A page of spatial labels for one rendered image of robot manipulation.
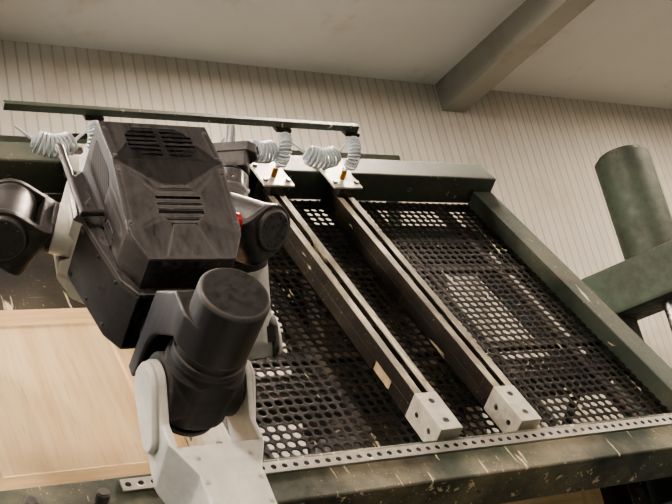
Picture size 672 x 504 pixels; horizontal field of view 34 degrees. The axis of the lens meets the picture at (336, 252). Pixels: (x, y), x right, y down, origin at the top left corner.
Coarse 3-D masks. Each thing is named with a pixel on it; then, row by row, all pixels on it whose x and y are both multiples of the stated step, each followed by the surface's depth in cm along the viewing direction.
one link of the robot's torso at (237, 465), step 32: (160, 384) 165; (160, 416) 164; (160, 448) 164; (192, 448) 162; (224, 448) 164; (256, 448) 167; (160, 480) 165; (192, 480) 160; (224, 480) 160; (256, 480) 162
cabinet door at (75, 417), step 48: (0, 336) 233; (48, 336) 238; (96, 336) 243; (0, 384) 221; (48, 384) 225; (96, 384) 229; (0, 432) 209; (48, 432) 213; (96, 432) 217; (0, 480) 198; (48, 480) 202
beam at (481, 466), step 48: (624, 432) 267; (96, 480) 201; (288, 480) 216; (336, 480) 221; (384, 480) 225; (432, 480) 230; (480, 480) 237; (528, 480) 246; (576, 480) 256; (624, 480) 266
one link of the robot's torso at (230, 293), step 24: (216, 288) 159; (240, 288) 161; (264, 288) 163; (168, 312) 165; (192, 312) 159; (216, 312) 156; (240, 312) 157; (264, 312) 159; (144, 336) 174; (168, 336) 177; (192, 336) 160; (216, 336) 158; (240, 336) 158; (144, 360) 179; (192, 360) 162; (216, 360) 161; (240, 360) 163; (192, 432) 172
